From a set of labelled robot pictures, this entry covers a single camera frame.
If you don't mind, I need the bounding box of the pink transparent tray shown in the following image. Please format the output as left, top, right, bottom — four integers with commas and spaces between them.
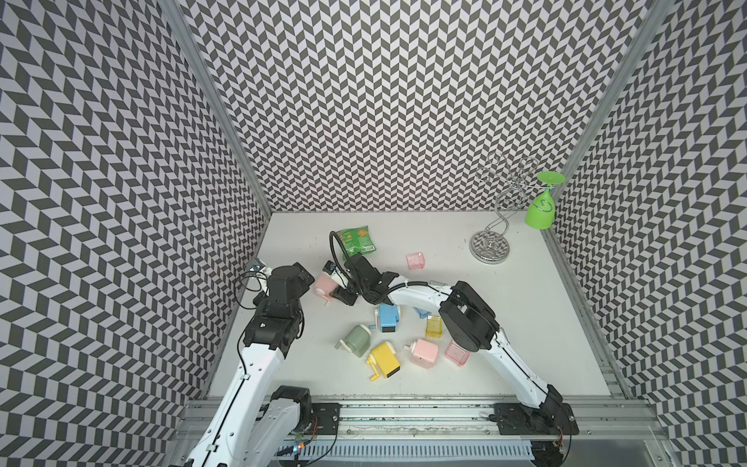
445, 341, 471, 367
406, 252, 426, 270

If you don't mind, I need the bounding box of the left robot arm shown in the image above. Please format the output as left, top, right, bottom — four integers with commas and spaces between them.
182, 263, 314, 466

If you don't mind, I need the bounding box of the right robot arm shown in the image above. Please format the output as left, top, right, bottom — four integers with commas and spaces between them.
323, 254, 580, 437

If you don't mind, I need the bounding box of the sage green pencil sharpener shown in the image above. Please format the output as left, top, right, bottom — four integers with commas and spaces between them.
335, 324, 372, 358

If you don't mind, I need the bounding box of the blue transparent tray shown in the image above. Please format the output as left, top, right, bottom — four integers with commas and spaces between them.
414, 307, 432, 319

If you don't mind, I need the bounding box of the yellow pencil sharpener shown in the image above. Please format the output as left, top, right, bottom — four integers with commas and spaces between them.
366, 342, 401, 381

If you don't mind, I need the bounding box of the yellow transparent tray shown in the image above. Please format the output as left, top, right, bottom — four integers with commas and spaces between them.
425, 315, 443, 340

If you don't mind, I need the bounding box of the pink transparent tray front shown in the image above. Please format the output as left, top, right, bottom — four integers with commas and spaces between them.
445, 341, 471, 367

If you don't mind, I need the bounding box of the green snack bag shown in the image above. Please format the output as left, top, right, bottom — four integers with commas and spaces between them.
337, 226, 377, 256

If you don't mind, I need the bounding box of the green plastic wine glass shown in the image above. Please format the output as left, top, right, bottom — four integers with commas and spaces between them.
525, 171, 566, 231

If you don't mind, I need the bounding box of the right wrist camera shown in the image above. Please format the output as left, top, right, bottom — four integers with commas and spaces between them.
322, 261, 342, 276

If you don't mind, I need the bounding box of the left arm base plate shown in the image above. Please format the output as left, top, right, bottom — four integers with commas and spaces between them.
291, 403, 342, 436

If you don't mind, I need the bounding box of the metal wire glass rack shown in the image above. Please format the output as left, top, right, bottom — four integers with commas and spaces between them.
468, 159, 535, 266

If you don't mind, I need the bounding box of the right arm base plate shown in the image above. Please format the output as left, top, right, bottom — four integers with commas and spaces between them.
488, 403, 580, 436

